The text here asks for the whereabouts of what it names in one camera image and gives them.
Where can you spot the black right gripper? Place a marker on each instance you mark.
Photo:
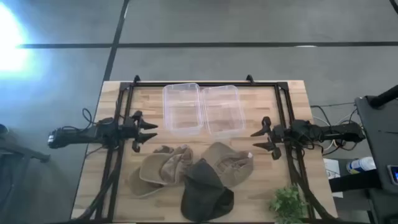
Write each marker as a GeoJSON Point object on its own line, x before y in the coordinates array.
{"type": "Point", "coordinates": [276, 133]}

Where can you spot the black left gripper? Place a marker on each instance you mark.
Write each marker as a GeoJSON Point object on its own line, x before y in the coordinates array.
{"type": "Point", "coordinates": [132, 129]}

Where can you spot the tan cap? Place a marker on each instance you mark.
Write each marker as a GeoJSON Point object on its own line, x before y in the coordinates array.
{"type": "Point", "coordinates": [138, 186]}
{"type": "Point", "coordinates": [228, 163]}
{"type": "Point", "coordinates": [168, 168]}

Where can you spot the clear plastic bin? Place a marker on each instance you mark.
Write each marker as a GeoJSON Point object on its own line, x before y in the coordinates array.
{"type": "Point", "coordinates": [222, 110]}
{"type": "Point", "coordinates": [182, 107]}

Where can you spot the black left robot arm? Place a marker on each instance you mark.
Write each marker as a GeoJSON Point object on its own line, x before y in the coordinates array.
{"type": "Point", "coordinates": [81, 135]}

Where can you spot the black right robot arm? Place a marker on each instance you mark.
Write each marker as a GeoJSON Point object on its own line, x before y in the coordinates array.
{"type": "Point", "coordinates": [326, 132]}

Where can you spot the green artificial plant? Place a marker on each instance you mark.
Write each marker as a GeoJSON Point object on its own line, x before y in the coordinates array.
{"type": "Point", "coordinates": [287, 203]}

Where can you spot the white paper sheet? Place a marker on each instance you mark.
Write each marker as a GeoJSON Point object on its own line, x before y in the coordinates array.
{"type": "Point", "coordinates": [333, 174]}

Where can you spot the white and blue spray can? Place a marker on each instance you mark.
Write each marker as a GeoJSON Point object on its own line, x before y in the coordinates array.
{"type": "Point", "coordinates": [360, 165]}

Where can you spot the dark grey cart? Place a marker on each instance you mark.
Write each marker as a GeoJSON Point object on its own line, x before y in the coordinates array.
{"type": "Point", "coordinates": [379, 140]}

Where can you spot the black pole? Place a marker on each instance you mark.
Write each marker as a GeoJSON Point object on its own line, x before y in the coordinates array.
{"type": "Point", "coordinates": [384, 98]}

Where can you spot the black floor stand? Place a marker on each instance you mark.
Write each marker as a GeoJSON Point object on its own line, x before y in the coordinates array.
{"type": "Point", "coordinates": [18, 152]}

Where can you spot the device with blue screen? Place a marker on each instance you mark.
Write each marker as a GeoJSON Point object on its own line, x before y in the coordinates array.
{"type": "Point", "coordinates": [393, 174]}

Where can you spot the black metal table frame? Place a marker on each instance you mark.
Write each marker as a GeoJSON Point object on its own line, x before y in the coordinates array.
{"type": "Point", "coordinates": [149, 84]}

